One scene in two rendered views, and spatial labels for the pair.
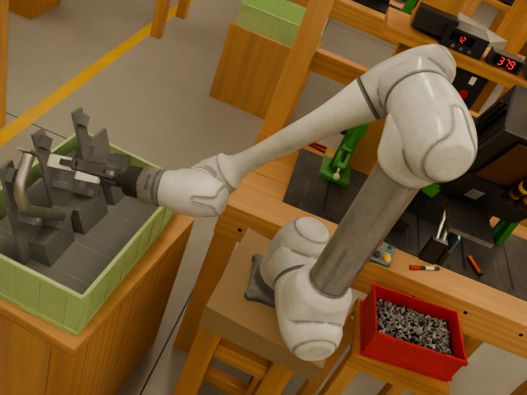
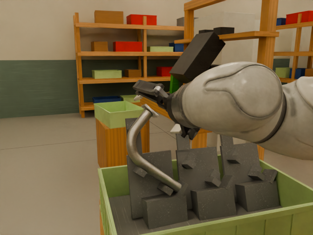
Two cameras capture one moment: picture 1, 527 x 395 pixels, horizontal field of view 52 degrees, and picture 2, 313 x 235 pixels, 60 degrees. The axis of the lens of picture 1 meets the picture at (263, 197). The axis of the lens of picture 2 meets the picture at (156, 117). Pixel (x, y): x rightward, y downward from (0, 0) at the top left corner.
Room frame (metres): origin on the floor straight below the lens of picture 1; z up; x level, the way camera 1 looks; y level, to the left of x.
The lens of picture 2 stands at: (0.75, -0.19, 1.36)
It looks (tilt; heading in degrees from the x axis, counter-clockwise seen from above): 13 degrees down; 69
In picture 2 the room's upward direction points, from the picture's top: straight up
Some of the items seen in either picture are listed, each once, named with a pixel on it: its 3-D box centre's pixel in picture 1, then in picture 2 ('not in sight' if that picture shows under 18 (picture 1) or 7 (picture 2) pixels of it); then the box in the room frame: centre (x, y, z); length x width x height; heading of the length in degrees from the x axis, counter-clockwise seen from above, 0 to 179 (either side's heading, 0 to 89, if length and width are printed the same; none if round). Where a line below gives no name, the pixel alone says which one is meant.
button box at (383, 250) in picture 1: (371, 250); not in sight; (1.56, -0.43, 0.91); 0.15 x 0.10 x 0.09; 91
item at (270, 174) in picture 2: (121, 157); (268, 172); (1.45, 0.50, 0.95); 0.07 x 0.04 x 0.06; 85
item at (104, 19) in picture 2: not in sight; (142, 64); (2.84, 6.07, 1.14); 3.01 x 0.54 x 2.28; 179
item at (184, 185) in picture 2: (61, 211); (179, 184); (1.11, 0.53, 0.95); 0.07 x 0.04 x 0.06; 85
